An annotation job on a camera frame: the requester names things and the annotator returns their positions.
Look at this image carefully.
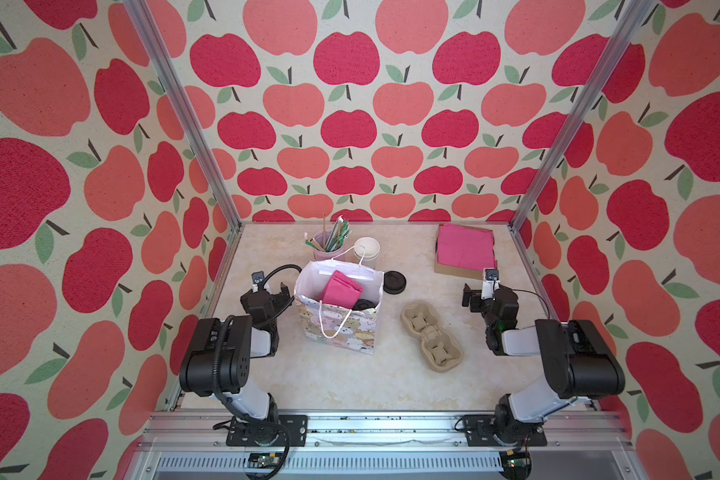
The cardboard cup carrier stack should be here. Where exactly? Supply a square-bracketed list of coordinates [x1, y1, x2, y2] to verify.
[400, 301, 464, 373]

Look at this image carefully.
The white patterned gift bag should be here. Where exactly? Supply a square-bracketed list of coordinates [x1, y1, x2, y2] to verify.
[295, 260, 384, 355]

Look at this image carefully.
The single pink napkin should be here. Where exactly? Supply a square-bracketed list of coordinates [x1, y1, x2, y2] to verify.
[321, 271, 363, 310]

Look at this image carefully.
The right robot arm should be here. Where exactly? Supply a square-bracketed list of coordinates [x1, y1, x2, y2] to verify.
[462, 286, 625, 446]

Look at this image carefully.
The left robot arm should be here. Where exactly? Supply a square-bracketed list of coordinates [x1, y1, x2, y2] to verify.
[179, 284, 293, 446]

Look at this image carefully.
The pink straw holder cup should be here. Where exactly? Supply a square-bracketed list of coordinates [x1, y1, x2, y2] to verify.
[313, 232, 345, 261]

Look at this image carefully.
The stack of black lids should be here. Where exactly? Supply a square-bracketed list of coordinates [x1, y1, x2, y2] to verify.
[383, 271, 407, 295]

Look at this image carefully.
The stack of white paper cups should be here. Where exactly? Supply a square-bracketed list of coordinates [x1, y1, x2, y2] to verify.
[353, 237, 381, 268]

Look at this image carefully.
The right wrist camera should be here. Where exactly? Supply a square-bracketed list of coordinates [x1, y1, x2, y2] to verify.
[481, 268, 500, 300]

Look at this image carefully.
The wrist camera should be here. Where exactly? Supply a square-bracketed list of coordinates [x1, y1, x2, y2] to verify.
[251, 271, 266, 293]
[481, 268, 500, 300]

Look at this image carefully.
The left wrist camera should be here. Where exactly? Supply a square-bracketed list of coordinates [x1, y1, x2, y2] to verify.
[251, 271, 266, 293]

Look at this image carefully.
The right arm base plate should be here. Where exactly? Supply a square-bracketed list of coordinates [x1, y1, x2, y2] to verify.
[454, 414, 548, 448]

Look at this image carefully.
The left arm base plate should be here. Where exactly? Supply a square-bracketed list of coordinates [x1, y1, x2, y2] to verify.
[226, 415, 309, 448]

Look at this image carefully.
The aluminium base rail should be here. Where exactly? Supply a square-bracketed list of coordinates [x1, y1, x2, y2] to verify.
[122, 409, 648, 479]

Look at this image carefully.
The right frame post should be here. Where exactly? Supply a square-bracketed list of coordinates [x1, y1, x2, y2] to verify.
[508, 0, 657, 234]

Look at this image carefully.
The frame post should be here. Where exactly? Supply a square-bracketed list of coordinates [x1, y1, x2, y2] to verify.
[508, 0, 657, 234]
[124, 0, 242, 233]

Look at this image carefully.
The left frame post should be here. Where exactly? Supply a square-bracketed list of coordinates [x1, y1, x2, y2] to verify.
[124, 0, 242, 233]

